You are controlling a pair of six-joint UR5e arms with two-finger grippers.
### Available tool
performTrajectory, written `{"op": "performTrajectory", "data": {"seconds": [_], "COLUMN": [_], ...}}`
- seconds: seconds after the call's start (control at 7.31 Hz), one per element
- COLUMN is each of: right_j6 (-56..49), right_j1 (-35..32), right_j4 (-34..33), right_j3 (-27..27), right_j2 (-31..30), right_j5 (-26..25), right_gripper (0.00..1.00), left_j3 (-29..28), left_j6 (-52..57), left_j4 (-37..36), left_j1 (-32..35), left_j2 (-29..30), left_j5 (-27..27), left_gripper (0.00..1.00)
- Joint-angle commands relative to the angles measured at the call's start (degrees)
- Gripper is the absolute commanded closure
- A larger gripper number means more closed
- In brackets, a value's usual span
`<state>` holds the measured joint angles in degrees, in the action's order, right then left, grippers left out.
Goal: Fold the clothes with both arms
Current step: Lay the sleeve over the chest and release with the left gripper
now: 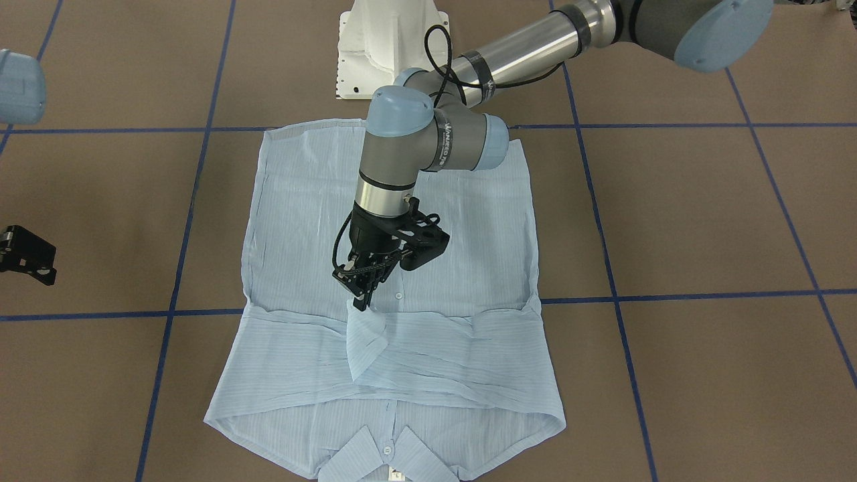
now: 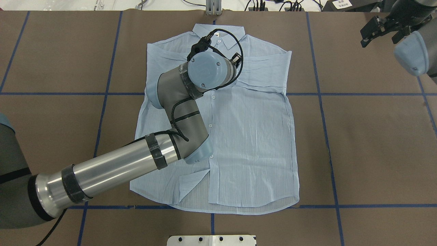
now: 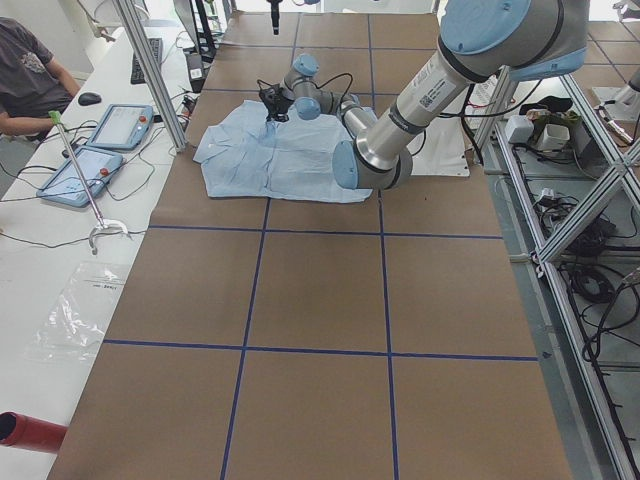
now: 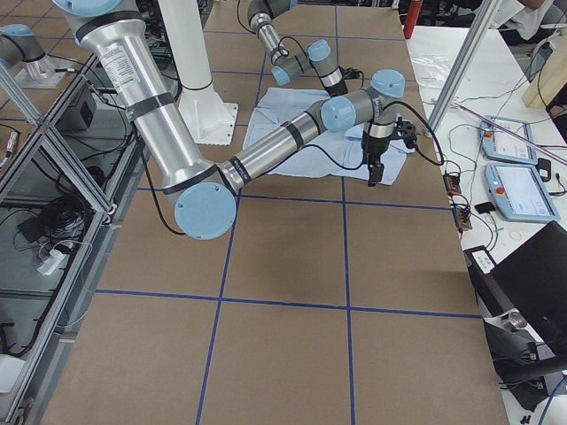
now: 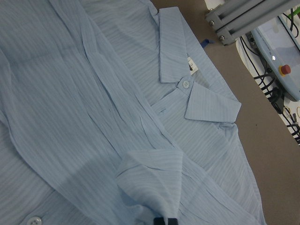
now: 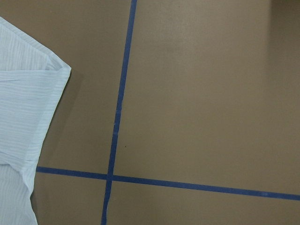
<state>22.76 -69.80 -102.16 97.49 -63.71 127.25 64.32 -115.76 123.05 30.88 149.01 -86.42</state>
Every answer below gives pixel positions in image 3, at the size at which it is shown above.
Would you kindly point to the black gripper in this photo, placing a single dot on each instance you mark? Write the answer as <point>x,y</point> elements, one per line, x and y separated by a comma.
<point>279,103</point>
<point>274,13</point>

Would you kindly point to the light blue button-up shirt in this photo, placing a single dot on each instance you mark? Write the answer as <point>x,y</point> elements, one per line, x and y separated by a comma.
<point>247,156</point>

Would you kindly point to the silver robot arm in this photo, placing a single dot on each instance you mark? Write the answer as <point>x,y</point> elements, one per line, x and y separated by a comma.
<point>318,4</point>
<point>534,39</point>

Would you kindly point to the blue teach pendant far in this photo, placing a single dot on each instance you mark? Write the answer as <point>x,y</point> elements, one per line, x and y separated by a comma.
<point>122,127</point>

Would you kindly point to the black computer mouse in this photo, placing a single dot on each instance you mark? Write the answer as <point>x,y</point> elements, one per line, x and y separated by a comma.
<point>89,98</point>

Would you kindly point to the metal reacher grabber stick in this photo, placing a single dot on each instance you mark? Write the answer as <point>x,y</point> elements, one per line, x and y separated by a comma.
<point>104,225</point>

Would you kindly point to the seated person dark shirt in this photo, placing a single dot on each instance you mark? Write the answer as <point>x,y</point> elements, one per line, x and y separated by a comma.
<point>33,83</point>

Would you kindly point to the clear plastic bag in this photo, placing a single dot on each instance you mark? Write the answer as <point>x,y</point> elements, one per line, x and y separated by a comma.
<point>77,323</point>

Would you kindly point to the red cylinder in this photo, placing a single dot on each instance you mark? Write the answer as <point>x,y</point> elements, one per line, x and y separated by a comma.
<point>29,433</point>

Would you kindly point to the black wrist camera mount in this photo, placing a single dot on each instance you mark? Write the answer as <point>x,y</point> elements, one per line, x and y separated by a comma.
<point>269,94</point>

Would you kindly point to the aluminium frame post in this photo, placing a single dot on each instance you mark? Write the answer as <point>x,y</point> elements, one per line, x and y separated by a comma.
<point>152,71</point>

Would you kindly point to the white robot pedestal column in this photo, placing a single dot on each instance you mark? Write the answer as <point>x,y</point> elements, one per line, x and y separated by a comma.
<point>441,152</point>

